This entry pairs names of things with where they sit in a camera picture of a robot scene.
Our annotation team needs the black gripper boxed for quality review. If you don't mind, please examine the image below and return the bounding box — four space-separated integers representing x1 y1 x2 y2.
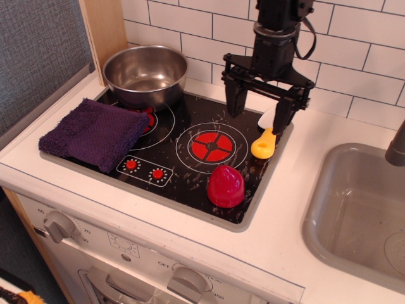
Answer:
222 26 315 135

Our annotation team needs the stainless steel pot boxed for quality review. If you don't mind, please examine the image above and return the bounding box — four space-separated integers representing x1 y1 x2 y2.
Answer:
103 46 189 111

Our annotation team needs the red toy strawberry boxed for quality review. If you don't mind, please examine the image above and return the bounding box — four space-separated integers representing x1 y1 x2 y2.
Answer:
207 165 245 208

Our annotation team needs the grey sink basin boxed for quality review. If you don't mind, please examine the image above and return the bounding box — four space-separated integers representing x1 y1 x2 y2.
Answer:
302 143 404 293

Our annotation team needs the purple folded cloth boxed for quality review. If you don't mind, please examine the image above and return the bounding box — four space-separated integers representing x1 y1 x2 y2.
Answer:
39 98 150 173

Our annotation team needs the wooden side panel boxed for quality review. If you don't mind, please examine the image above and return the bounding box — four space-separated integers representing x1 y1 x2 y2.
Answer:
79 0 128 87

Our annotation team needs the grey faucet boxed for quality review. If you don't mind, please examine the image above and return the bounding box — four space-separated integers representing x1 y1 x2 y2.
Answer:
385 121 405 167

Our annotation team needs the grey left oven knob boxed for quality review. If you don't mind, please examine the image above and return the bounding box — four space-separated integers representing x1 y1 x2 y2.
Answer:
44 211 76 244

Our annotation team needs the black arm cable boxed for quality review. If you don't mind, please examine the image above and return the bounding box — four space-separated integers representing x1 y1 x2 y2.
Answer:
293 16 317 61

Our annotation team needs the black toy stovetop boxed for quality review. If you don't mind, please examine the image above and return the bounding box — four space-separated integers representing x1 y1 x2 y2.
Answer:
42 94 292 232

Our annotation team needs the grey right oven knob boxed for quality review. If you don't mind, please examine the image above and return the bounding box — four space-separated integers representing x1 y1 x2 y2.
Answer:
167 267 208 303

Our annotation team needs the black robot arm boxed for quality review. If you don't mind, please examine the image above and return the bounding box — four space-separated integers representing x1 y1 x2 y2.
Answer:
222 1 315 135

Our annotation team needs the white toy oven front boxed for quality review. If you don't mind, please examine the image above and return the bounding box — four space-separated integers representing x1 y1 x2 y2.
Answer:
16 195 304 303

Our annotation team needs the yellow toy knife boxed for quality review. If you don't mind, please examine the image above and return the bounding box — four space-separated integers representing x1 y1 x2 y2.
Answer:
251 106 277 159

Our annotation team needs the grey oven knob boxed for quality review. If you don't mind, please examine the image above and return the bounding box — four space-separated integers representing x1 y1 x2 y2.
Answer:
167 267 208 303
44 211 76 244

